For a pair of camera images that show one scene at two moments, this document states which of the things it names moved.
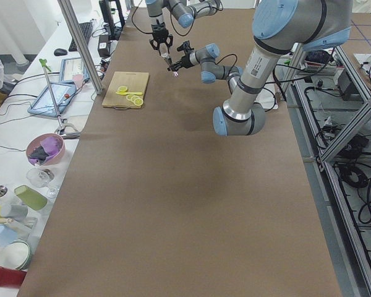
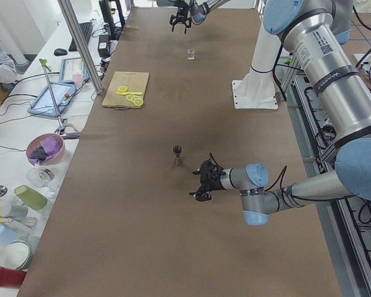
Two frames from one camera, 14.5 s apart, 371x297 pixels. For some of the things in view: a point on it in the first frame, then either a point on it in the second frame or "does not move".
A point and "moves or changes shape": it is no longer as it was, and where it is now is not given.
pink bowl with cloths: [45, 150] does not move
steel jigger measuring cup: [169, 62] → [177, 149]
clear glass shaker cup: [164, 52] moves or changes shape
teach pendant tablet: [62, 93] does not move
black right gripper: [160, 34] → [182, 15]
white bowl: [16, 253] does not move
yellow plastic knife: [124, 93] does not move
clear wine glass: [42, 177] does not move
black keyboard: [86, 28] does not move
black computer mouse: [59, 52] does not move
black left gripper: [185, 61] → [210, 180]
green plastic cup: [30, 197] does not move
